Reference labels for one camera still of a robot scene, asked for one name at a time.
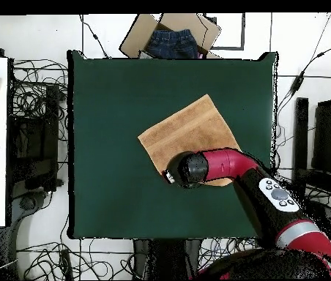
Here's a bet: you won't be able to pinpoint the orange terry towel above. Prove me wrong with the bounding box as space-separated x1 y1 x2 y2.
137 93 242 187

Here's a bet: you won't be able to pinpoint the dark green table cloth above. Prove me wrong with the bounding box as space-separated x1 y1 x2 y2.
67 50 278 240

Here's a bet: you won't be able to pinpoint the blue denim jeans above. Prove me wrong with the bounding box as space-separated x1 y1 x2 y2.
146 29 199 59

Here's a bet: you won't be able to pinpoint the brown cardboard box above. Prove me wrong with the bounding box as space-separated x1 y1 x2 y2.
119 12 222 59

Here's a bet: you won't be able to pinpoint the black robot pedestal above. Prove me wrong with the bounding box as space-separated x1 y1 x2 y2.
133 239 203 280

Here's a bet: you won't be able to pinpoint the black equipment stand with cables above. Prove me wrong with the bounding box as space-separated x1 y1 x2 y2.
8 84 64 211
293 97 331 211

